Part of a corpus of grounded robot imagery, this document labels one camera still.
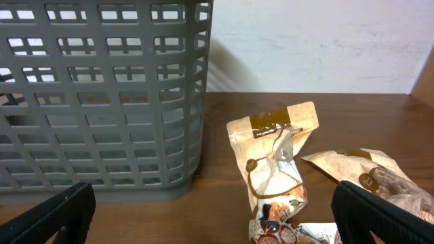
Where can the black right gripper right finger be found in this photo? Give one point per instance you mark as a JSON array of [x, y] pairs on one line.
[[360, 216]]

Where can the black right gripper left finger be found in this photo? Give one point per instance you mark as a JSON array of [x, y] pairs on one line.
[[66, 217]]

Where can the beige snack pouch dark window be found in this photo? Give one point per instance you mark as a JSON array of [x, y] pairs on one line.
[[378, 174]]

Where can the beige snack pouch cookie print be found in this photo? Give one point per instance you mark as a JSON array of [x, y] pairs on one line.
[[272, 232]]

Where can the beige snack pouch brown band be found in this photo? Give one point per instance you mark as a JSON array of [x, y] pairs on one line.
[[265, 145]]

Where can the grey plastic lattice basket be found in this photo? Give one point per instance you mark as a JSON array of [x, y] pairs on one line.
[[109, 93]]

